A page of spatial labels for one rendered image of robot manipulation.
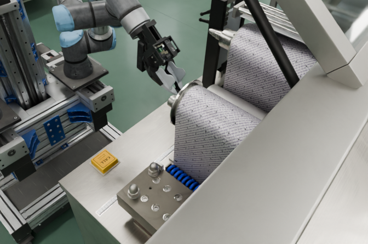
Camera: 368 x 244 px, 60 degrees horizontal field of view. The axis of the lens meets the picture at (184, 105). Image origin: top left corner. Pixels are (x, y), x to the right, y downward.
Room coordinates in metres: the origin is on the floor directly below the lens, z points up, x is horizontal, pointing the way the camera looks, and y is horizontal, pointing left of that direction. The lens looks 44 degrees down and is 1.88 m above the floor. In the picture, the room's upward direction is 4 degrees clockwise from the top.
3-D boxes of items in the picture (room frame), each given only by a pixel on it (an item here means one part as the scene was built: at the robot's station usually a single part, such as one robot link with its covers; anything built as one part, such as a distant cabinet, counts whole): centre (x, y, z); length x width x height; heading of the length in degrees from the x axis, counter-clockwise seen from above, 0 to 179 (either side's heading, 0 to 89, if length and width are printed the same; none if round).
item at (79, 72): (1.32, 0.57, 0.87); 0.15 x 0.15 x 0.10
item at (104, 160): (0.69, 0.28, 0.91); 0.07 x 0.07 x 0.02; 53
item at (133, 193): (0.49, 0.13, 1.05); 0.04 x 0.04 x 0.04
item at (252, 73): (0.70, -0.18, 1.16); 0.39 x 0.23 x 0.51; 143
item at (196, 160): (0.55, -0.07, 1.11); 0.23 x 0.01 x 0.18; 53
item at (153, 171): (0.58, 0.08, 1.05); 0.04 x 0.04 x 0.04
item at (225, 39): (0.89, -0.14, 1.33); 0.06 x 0.06 x 0.06; 53
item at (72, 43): (1.33, 0.57, 0.98); 0.13 x 0.12 x 0.14; 115
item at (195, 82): (0.67, -0.01, 1.25); 0.15 x 0.01 x 0.15; 143
